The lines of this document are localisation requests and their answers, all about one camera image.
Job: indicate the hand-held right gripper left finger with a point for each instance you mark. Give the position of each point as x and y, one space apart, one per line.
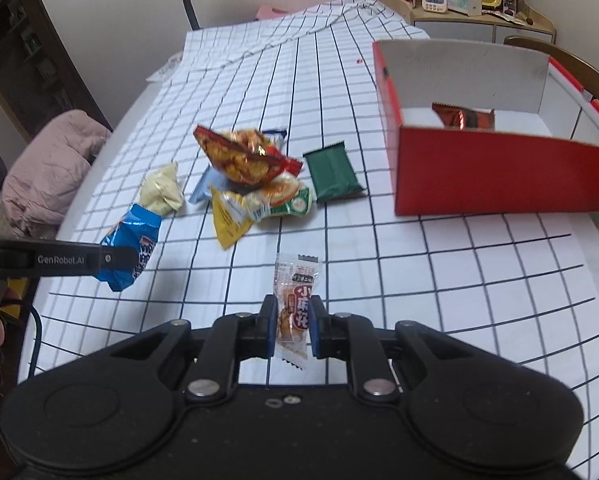
268 330

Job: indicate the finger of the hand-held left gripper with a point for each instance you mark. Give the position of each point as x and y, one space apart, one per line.
127 259

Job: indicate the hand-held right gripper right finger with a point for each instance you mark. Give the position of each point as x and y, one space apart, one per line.
315 332

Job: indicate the blue chip bag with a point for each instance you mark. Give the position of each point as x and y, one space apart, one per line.
132 230

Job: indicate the clear twist snack packet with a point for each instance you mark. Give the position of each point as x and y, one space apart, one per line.
295 280

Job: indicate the light blue snack packet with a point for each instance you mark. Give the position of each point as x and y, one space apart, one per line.
202 190

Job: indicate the red cardboard box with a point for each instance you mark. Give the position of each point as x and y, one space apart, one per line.
489 175

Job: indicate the cream yellow snack packet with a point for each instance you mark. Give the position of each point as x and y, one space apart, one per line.
162 190

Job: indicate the pink cushion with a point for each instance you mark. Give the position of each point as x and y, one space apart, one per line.
49 170

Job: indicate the yellow triangular snack packet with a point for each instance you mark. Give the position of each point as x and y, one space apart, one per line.
227 220

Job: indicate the green white snack packet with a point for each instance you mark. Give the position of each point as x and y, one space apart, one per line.
284 197

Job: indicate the red orange snack bag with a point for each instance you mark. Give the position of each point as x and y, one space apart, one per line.
239 155

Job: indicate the printed paper sheet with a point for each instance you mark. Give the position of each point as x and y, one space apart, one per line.
167 67

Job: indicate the dark wooden cabinet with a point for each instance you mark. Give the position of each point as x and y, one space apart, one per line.
24 45

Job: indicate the white checkered tablecloth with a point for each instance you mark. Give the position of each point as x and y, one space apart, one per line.
329 85

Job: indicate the red foil snack packet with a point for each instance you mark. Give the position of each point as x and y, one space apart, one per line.
462 117

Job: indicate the pink cloth item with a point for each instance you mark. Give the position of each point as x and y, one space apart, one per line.
267 11

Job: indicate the wooden corner cabinet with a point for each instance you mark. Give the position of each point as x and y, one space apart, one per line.
459 22

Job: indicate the white digital timer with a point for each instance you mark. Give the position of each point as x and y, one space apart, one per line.
433 1

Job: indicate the brown wooden chair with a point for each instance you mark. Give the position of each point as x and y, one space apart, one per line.
579 67

